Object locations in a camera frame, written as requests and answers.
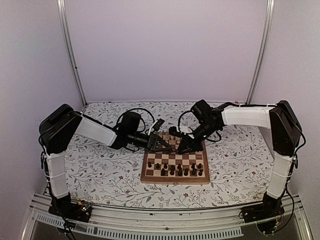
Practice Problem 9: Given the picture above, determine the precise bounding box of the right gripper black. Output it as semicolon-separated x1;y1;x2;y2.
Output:
177;122;219;155

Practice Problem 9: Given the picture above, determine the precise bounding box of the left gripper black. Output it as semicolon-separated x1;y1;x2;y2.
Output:
128;131;172;153

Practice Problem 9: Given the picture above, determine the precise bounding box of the wooden chess board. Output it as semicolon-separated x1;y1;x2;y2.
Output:
140;143;210;185

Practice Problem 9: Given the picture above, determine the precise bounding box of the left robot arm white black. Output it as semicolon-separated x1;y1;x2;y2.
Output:
38;103;173;217

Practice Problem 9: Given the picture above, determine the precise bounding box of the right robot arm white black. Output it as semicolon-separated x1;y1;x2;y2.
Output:
177;99;306;218

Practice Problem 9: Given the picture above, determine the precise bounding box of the row of white pieces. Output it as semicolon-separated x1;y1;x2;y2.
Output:
158;131;181;149

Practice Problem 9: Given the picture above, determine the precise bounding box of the floral patterned table mat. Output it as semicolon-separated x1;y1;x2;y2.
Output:
48;101;286;210

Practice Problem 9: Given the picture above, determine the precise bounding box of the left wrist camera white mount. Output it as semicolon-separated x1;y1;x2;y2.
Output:
146;118;165;135

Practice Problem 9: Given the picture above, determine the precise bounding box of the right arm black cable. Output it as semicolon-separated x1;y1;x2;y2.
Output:
176;110;223;143

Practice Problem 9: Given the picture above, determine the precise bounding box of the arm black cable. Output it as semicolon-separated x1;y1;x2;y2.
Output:
176;110;223;143
114;108;156;133

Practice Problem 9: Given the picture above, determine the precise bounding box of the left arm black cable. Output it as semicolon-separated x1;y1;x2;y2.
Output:
114;108;156;133

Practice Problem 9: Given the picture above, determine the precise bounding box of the front aluminium rail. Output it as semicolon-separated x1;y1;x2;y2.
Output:
21;193;314;240

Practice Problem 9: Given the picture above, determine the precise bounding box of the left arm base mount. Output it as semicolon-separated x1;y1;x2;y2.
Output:
48;196;92;223

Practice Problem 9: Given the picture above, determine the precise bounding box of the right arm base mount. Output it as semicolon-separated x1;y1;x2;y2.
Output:
238;193;285;235

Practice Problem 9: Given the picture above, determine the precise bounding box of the right aluminium frame post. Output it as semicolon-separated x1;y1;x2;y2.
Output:
245;0;275;104

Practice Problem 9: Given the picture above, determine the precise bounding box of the aluminium frame post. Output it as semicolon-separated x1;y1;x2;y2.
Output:
245;0;275;104
56;0;88;107

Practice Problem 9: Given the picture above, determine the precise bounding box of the left aluminium frame post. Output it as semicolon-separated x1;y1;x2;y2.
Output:
56;0;88;107

